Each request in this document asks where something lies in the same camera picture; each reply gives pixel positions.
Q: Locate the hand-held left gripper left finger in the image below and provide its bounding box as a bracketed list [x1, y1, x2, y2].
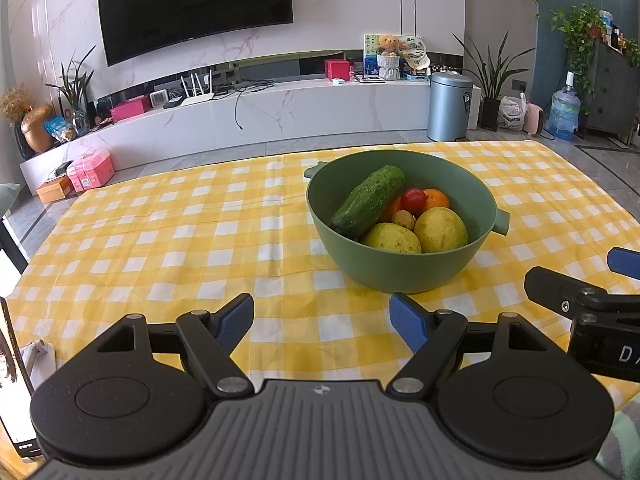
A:
[95, 292, 256, 397]

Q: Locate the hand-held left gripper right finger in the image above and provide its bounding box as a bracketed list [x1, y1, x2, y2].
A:
[387, 292, 556, 396]

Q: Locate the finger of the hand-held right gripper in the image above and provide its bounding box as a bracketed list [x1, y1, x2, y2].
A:
[524, 266, 640, 317]
[606, 247, 640, 278]

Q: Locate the green colander bowl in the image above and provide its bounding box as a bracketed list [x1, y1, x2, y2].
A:
[303, 149, 511, 295]

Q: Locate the yellow-green pear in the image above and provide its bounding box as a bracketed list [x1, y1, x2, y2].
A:
[361, 222, 422, 255]
[414, 206, 469, 254]

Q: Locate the red cherry tomato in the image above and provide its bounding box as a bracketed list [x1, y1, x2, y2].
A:
[400, 188, 428, 214]

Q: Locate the green cucumber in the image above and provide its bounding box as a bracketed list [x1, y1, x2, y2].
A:
[330, 165, 407, 240]

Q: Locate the green patterned cloth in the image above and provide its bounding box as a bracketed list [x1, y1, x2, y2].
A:
[595, 400, 640, 480]

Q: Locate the yellow checked tablecloth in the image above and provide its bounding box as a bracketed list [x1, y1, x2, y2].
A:
[10, 139, 640, 411]

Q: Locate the blue water jug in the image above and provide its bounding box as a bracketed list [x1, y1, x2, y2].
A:
[547, 71, 582, 142]

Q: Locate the pink small appliance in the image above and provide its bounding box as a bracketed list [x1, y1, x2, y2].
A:
[524, 102, 546, 136]

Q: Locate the grey-blue cabinet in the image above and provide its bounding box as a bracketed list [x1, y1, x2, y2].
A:
[585, 35, 640, 138]

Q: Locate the white plastic bag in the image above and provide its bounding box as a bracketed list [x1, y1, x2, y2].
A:
[496, 94, 527, 133]

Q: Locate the white phone stand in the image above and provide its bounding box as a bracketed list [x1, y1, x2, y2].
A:
[17, 340, 53, 391]

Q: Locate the blue-grey trash can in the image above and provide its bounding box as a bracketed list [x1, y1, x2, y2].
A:
[426, 71, 473, 142]

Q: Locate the pink storage box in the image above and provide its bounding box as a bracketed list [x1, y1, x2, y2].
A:
[66, 149, 115, 192]

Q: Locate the potted long-leaf plant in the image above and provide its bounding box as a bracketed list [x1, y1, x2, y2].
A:
[452, 30, 536, 131]

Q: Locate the orange cardboard box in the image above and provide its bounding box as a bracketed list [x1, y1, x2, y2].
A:
[36, 176, 75, 204]

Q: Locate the white router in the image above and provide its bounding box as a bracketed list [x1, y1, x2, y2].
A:
[179, 71, 216, 107]

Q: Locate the white marble media console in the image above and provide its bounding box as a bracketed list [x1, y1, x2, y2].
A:
[20, 77, 483, 196]

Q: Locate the trailing green pothos plant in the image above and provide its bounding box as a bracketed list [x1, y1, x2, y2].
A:
[550, 5, 606, 96]

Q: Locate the pink flat box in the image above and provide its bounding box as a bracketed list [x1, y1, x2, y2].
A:
[110, 96, 151, 122]

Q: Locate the green chair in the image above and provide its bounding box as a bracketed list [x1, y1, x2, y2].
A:
[0, 182, 21, 217]

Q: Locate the blue snack bag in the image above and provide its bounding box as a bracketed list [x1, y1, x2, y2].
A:
[44, 116, 76, 143]

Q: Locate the red gift box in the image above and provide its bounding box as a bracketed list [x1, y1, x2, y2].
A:
[324, 58, 351, 81]

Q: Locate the teddy bear bouquet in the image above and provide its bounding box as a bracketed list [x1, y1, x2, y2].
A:
[375, 34, 403, 81]

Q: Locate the printed paper fan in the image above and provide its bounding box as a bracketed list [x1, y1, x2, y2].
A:
[400, 35, 431, 73]

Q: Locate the framed picture card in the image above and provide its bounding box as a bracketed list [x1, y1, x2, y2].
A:
[363, 32, 396, 79]

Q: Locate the gold round vase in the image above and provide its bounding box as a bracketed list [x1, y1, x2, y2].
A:
[22, 105, 55, 153]

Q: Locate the plant in glass vase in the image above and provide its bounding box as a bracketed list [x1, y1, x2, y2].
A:
[46, 45, 97, 136]

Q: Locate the dried flower bunch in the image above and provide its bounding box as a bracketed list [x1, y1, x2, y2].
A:
[0, 85, 32, 123]

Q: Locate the black curved television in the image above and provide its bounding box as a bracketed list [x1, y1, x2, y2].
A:
[96, 0, 294, 66]

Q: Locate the black cable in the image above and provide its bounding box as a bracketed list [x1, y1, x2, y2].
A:
[233, 79, 277, 132]

